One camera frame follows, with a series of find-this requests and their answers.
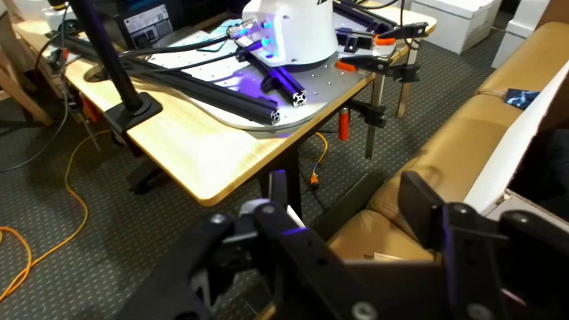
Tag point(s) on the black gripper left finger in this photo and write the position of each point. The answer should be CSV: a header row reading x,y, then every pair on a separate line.
x,y
295,260

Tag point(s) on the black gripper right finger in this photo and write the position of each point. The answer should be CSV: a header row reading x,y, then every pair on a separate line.
x,y
472,260

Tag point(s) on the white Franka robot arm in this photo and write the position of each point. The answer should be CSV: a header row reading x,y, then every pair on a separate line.
x,y
295,29

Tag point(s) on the tan leather sofa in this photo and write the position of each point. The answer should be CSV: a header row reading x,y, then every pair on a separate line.
x,y
449,153

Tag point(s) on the white cardboard box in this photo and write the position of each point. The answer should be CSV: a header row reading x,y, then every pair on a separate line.
x,y
515,148

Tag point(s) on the white storage box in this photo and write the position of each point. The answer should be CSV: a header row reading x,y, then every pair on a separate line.
x,y
455,20
521,29

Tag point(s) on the light wooden table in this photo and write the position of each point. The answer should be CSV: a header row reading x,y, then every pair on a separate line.
x,y
195,148

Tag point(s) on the shiny blue wrapper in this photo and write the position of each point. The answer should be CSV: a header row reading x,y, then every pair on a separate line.
x,y
521,98

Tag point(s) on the purple aluminium extrusion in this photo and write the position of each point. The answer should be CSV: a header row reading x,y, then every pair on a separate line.
x,y
280,80

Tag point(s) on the long black metal bar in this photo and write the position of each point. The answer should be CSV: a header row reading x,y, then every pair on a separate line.
x,y
195,89

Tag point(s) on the black clamp with orange grip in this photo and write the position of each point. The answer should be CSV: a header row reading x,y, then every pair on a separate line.
x,y
378,64

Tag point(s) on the white paper sheet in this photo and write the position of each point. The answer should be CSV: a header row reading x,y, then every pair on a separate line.
x,y
195,55

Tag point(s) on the black pole with foot plate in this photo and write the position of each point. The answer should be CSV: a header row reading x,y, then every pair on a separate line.
x,y
117,89

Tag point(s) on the black device with white label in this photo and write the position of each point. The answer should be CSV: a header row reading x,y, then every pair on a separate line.
x,y
144,20

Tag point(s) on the wooden furniture leg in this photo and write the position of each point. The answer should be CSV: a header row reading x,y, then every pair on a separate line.
x,y
19,82

